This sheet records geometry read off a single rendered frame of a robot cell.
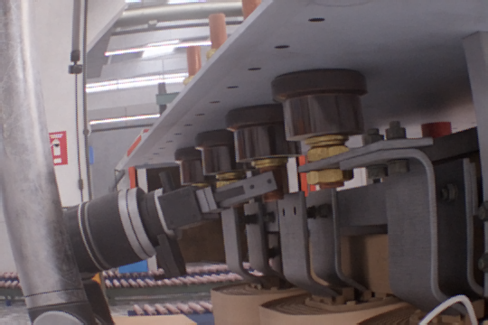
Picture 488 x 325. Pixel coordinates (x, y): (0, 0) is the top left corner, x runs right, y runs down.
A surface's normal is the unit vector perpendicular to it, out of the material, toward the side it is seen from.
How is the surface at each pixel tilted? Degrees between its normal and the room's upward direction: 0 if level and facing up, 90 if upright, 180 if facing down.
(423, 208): 90
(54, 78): 90
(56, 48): 90
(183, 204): 90
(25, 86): 80
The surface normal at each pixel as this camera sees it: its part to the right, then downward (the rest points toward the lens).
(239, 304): -0.80, 0.04
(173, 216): -0.15, -0.05
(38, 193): 0.46, -0.25
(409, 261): -0.98, 0.08
